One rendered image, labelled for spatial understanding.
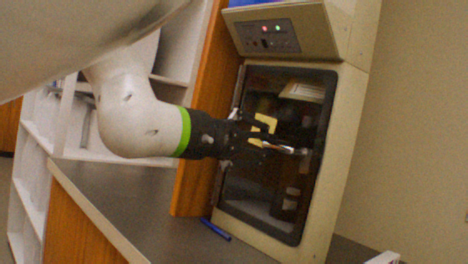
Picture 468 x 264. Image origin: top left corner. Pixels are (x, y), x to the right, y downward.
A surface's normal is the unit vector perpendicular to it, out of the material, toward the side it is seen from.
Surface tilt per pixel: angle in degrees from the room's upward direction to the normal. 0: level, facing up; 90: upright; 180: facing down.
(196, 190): 90
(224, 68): 90
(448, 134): 90
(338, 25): 90
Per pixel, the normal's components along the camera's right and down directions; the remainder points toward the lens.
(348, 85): 0.64, 0.18
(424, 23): -0.74, -0.12
